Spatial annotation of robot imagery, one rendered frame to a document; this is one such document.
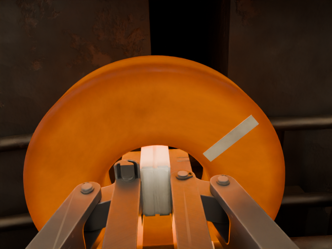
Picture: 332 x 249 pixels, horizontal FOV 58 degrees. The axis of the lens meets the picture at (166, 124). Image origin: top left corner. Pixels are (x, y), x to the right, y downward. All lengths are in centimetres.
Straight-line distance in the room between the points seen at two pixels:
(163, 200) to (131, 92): 6
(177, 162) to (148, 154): 2
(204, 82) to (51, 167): 9
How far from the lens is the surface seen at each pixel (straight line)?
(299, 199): 27
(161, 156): 16
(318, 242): 21
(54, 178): 18
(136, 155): 18
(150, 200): 16
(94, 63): 24
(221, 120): 16
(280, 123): 26
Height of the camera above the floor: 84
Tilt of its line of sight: 20 degrees down
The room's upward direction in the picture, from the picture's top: 2 degrees counter-clockwise
